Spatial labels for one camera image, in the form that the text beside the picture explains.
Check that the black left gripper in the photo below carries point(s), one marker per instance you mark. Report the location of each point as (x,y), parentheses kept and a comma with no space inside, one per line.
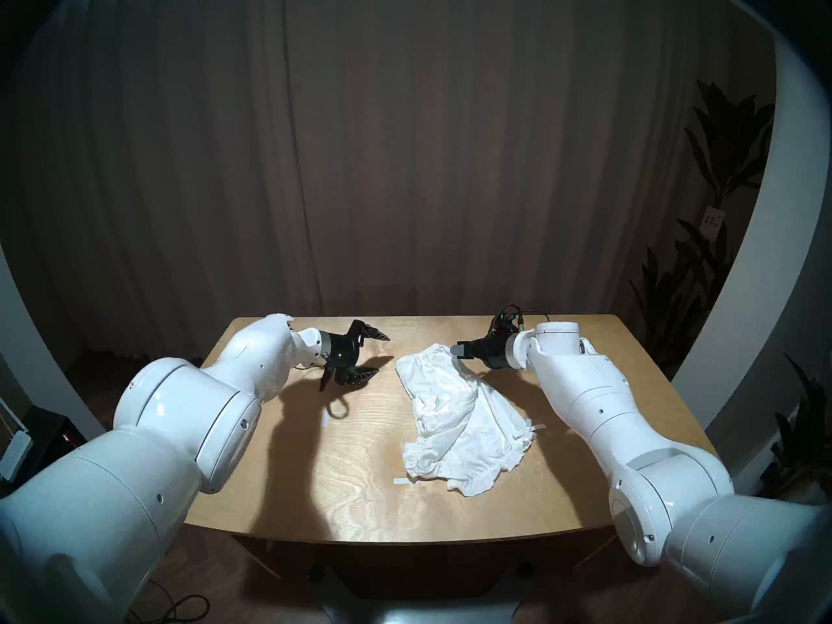
(338,353)

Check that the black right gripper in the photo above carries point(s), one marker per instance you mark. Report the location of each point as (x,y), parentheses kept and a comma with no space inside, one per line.
(494,353)

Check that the white ruffled pants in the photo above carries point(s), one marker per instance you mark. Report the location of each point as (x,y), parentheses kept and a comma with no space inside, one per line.
(468,428)

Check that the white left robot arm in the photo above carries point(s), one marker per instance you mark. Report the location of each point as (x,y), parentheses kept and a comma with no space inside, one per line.
(162,421)

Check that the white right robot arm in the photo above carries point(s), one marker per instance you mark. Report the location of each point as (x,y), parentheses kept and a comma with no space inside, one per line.
(650,447)

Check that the light wooden table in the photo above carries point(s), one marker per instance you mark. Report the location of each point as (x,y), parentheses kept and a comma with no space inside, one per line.
(364,499)

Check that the beige pleated curtain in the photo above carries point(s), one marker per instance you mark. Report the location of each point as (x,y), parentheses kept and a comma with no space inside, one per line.
(390,142)

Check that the white paper plant tag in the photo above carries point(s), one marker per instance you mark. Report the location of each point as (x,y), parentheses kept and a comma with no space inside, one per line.
(713,220)

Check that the black computer tower with lights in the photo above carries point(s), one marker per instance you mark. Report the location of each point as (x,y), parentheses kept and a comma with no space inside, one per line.
(55,428)

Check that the tall dark leafy plant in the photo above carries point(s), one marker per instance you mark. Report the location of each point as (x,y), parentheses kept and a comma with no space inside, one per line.
(731,148)

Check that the dark leafy potted plant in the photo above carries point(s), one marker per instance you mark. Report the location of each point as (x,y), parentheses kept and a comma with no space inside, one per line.
(806,434)

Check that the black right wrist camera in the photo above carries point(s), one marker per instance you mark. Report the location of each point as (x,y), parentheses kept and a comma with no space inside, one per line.
(499,330)

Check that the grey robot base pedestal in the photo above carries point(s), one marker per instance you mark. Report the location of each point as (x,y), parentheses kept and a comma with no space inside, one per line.
(422,613)

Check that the white wall box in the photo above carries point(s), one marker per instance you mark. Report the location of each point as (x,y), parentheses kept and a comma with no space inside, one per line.
(16,454)

